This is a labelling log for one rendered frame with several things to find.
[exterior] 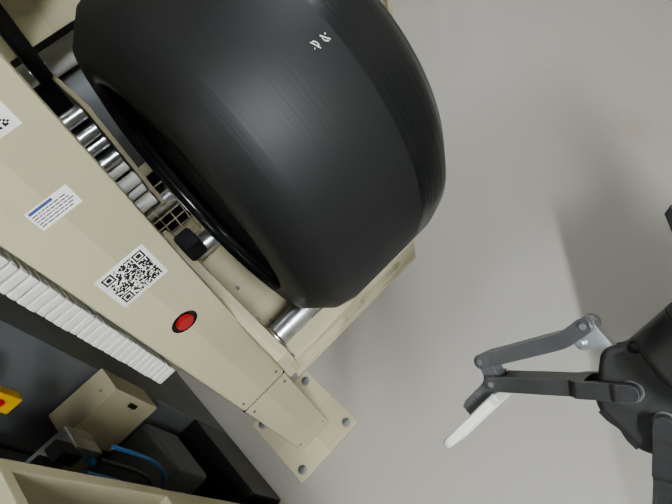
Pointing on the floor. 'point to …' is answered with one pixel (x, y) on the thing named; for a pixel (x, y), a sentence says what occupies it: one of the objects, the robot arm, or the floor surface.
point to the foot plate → (301, 465)
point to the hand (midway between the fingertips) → (518, 503)
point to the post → (43, 184)
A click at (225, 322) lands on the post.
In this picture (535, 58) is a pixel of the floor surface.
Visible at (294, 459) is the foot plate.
